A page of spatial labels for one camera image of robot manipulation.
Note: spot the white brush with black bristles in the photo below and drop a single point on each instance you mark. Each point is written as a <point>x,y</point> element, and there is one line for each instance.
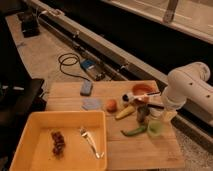
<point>128,97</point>

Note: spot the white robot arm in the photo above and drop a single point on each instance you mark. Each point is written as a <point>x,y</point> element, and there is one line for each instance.
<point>189,82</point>

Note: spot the yellow plastic tray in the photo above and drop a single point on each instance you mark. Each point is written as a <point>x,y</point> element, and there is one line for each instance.
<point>34,150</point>

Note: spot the orange fruit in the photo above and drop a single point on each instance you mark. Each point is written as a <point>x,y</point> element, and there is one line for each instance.
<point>111,105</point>

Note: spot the blue sponge block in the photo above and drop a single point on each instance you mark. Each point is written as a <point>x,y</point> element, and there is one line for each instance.
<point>86,88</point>

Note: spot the blue and silver device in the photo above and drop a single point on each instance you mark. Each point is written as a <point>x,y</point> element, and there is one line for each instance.
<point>92,69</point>

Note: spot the orange bowl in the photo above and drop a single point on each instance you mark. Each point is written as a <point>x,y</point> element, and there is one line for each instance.
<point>140,89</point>

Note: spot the dark metal can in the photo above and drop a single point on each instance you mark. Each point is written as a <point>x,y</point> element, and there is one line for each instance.
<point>142,113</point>

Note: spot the metal fork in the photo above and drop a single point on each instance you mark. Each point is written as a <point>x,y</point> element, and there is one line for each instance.
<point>87,136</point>

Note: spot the green chili pepper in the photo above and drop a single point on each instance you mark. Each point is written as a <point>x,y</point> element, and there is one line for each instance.
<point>139,130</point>

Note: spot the small white cup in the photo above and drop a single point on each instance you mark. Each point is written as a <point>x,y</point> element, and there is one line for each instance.
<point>156,113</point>

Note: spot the wooden cutting board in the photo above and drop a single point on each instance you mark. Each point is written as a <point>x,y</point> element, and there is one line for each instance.
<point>124,153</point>

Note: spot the green plastic cup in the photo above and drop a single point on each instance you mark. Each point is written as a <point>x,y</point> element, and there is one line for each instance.
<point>155,128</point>

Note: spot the black chair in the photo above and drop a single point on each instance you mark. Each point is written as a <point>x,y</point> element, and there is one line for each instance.
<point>15,107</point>

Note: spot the black box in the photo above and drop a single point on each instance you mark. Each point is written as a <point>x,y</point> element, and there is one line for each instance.
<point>29,25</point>

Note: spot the metal rail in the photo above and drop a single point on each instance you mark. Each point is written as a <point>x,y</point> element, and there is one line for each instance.
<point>148,49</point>

